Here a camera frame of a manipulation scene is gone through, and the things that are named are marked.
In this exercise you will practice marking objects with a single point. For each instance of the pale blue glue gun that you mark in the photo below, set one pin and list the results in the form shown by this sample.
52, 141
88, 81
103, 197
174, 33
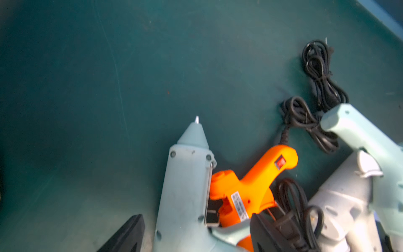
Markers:
181, 224

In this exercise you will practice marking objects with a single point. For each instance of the white glue gun under mint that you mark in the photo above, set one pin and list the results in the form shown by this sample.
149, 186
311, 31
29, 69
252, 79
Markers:
344, 198

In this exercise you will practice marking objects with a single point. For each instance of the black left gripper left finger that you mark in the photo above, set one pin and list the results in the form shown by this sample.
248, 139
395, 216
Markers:
128, 238

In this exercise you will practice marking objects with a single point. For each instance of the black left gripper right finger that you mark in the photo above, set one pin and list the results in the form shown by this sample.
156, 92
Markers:
282, 235

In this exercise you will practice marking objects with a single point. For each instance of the orange glue gun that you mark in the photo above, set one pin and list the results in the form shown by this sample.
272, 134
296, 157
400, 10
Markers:
241, 198

